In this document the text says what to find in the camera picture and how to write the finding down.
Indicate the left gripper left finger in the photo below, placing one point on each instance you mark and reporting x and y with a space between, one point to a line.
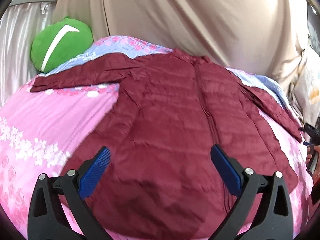
47 219

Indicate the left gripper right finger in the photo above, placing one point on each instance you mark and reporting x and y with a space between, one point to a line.
273 219

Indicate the maroon puffer jacket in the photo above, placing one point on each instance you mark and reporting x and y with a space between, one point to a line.
171 109

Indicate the person's right hand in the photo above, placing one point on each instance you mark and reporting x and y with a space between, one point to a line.
312 161

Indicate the patterned hanging cloth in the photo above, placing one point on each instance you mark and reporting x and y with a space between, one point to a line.
304 88

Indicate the beige fabric curtain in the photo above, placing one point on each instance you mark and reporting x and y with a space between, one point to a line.
265 37

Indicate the green round plush pillow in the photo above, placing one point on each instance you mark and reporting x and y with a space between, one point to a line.
58 43

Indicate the silver satin curtain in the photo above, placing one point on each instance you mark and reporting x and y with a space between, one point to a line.
20 23

